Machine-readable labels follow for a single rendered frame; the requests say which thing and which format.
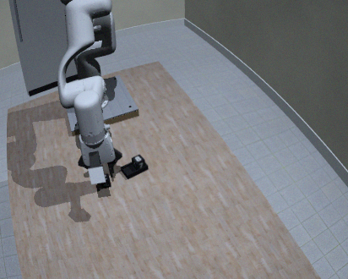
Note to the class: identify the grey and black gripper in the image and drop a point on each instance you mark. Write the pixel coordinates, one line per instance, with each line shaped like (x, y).
(106, 152)

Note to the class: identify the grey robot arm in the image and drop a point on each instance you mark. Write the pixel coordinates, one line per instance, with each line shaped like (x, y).
(90, 34)

